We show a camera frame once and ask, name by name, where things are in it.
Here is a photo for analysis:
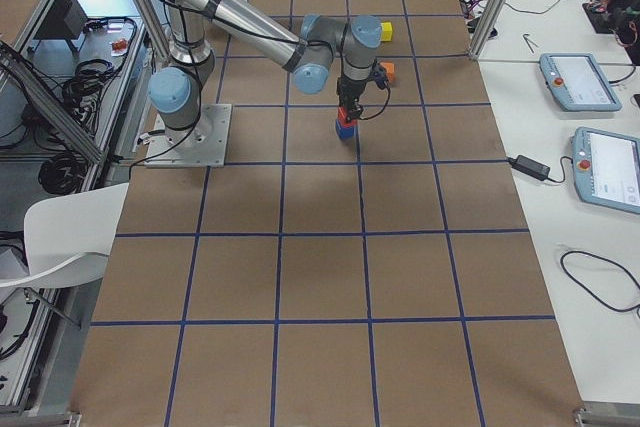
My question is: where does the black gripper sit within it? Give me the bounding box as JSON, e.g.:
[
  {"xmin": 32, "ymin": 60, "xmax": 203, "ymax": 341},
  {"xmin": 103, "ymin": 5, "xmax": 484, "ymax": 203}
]
[{"xmin": 336, "ymin": 77, "xmax": 365, "ymax": 119}]

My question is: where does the red wooden block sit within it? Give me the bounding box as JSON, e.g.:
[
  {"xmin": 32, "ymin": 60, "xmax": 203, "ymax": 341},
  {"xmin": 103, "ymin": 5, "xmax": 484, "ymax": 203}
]
[{"xmin": 336, "ymin": 106, "xmax": 358, "ymax": 128}]

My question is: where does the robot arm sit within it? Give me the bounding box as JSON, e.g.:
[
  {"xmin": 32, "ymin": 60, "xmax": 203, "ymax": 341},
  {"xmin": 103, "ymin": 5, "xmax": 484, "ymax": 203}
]
[{"xmin": 164, "ymin": 0, "xmax": 390, "ymax": 139}]

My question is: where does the blue wooden block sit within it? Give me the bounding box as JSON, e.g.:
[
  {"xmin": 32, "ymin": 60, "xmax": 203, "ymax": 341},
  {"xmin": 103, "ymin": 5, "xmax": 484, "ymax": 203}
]
[{"xmin": 335, "ymin": 120, "xmax": 357, "ymax": 141}]

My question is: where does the orange wooden block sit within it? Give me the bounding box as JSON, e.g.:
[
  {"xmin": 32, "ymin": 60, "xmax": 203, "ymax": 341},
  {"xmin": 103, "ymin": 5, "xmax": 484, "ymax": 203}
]
[{"xmin": 379, "ymin": 62, "xmax": 396, "ymax": 86}]

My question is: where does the yellow wooden block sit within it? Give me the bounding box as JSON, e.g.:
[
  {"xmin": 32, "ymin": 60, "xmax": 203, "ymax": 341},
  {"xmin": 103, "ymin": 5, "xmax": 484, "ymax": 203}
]
[{"xmin": 381, "ymin": 22, "xmax": 394, "ymax": 43}]

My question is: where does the black power adapter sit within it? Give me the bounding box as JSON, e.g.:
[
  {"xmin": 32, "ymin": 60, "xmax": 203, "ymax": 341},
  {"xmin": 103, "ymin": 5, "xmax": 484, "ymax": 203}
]
[{"xmin": 507, "ymin": 155, "xmax": 550, "ymax": 181}]

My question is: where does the upper teach pendant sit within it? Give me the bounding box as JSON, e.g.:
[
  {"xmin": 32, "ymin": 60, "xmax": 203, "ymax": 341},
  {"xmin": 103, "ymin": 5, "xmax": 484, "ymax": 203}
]
[{"xmin": 539, "ymin": 53, "xmax": 622, "ymax": 112}]

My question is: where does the teach pendant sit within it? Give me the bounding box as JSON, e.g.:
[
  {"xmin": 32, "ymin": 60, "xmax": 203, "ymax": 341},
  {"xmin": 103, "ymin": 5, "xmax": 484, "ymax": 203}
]
[
  {"xmin": 539, "ymin": 53, "xmax": 622, "ymax": 112},
  {"xmin": 571, "ymin": 127, "xmax": 639, "ymax": 214}
]

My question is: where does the lower teach pendant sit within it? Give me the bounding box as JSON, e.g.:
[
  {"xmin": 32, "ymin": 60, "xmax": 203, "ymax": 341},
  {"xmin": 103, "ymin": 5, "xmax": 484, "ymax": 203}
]
[{"xmin": 571, "ymin": 127, "xmax": 639, "ymax": 214}]

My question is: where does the white plastic chair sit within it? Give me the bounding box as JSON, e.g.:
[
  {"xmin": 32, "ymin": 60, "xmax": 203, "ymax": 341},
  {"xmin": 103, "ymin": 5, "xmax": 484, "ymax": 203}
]
[{"xmin": 1, "ymin": 183, "xmax": 129, "ymax": 289}]

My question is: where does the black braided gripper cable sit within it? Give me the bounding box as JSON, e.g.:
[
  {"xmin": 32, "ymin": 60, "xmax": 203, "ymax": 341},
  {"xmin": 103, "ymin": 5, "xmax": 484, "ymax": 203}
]
[{"xmin": 359, "ymin": 64, "xmax": 394, "ymax": 122}]

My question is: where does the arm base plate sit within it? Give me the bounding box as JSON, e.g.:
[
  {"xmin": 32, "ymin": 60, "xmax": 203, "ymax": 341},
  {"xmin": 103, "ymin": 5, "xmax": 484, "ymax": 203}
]
[{"xmin": 144, "ymin": 104, "xmax": 233, "ymax": 168}]

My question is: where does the black cable on desk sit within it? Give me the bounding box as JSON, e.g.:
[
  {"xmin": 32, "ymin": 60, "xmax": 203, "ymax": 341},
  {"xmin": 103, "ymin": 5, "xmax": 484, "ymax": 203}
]
[{"xmin": 558, "ymin": 246, "xmax": 640, "ymax": 314}]

